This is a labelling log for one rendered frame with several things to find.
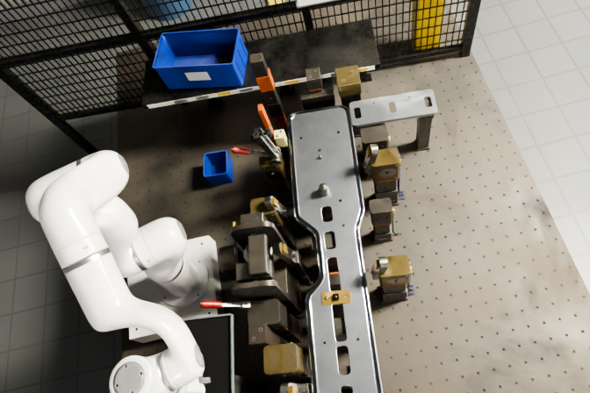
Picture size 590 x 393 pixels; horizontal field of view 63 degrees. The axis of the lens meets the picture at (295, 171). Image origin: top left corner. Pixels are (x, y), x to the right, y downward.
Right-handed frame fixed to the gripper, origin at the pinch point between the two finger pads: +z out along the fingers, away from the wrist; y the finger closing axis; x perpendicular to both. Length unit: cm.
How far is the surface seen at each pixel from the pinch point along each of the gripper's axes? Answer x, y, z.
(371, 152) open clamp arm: 53, 60, 11
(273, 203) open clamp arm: 46, 27, 13
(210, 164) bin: 90, 1, 50
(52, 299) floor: 81, -119, 122
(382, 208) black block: 39, 59, 23
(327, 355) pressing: 1.7, 30.8, 22.3
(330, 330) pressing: 7.9, 33.6, 22.3
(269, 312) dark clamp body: 15.5, 18.9, 14.3
